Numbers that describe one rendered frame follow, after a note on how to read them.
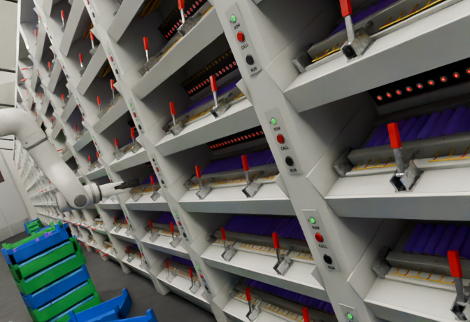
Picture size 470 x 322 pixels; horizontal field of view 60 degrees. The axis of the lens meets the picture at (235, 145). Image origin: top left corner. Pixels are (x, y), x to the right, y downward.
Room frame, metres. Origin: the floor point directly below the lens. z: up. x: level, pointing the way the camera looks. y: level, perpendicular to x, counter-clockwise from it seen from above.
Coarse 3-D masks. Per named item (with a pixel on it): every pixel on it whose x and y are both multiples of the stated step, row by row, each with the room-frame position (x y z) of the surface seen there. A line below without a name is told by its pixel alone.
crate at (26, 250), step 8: (56, 224) 2.25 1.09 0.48; (64, 224) 2.11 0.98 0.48; (48, 232) 2.23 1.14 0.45; (56, 232) 2.07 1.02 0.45; (64, 232) 2.10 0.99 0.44; (32, 240) 2.18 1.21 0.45; (40, 240) 2.02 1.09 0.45; (48, 240) 2.04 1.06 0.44; (56, 240) 2.06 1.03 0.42; (24, 248) 1.98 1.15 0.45; (32, 248) 1.99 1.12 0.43; (40, 248) 2.01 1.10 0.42; (8, 256) 1.93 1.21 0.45; (16, 256) 1.95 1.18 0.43; (24, 256) 1.97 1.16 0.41
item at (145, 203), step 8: (152, 168) 1.90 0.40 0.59; (144, 176) 1.96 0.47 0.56; (128, 192) 1.91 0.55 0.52; (160, 192) 1.36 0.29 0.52; (128, 200) 1.88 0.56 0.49; (144, 200) 1.64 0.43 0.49; (152, 200) 1.54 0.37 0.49; (160, 200) 1.46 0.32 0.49; (136, 208) 1.78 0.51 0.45; (144, 208) 1.68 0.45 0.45; (152, 208) 1.58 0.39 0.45; (160, 208) 1.49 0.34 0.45; (168, 208) 1.42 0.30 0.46
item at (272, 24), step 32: (224, 0) 0.73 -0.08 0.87; (288, 0) 0.72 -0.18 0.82; (320, 0) 0.76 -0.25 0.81; (256, 32) 0.68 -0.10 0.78; (288, 32) 0.71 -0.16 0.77; (256, 96) 0.74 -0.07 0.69; (352, 96) 0.75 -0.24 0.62; (288, 128) 0.70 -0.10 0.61; (320, 128) 0.70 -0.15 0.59; (288, 192) 0.76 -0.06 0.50; (352, 224) 0.70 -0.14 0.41; (352, 256) 0.69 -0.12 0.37; (384, 320) 0.69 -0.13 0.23
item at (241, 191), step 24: (216, 144) 1.29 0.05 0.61; (240, 144) 1.17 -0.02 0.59; (264, 144) 1.07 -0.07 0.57; (192, 168) 1.33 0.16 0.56; (216, 168) 1.22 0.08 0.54; (240, 168) 1.06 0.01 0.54; (264, 168) 0.92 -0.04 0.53; (192, 192) 1.25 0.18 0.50; (216, 192) 1.09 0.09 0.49; (240, 192) 0.97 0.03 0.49; (264, 192) 0.87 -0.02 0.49
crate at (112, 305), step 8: (120, 296) 1.97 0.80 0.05; (128, 296) 1.95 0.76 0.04; (104, 304) 1.96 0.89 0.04; (112, 304) 1.97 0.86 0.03; (120, 304) 1.97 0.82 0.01; (128, 304) 1.91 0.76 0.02; (72, 312) 1.94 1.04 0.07; (80, 312) 1.96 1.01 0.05; (88, 312) 1.96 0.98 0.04; (96, 312) 1.96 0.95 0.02; (104, 312) 1.96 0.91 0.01; (112, 312) 1.93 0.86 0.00; (120, 312) 1.78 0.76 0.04; (72, 320) 1.94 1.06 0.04; (80, 320) 1.96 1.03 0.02; (88, 320) 1.96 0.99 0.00; (96, 320) 1.77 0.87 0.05; (104, 320) 1.77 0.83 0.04; (112, 320) 1.77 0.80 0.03
